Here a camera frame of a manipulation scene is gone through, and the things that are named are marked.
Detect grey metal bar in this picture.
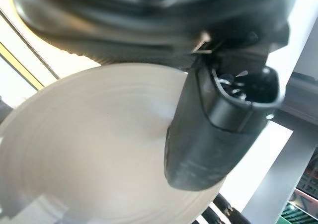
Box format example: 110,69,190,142
242,111,318,224

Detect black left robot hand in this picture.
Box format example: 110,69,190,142
7,0,302,192

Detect yellow strip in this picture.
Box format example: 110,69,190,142
0,42,45,91

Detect black rack prong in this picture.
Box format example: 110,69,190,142
215,193,243,224
198,208,226,224

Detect white round plate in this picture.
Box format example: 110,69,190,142
0,62,227,224

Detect thin dark rail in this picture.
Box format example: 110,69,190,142
0,8,61,80

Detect green ribbed tray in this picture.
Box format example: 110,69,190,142
280,188,318,224

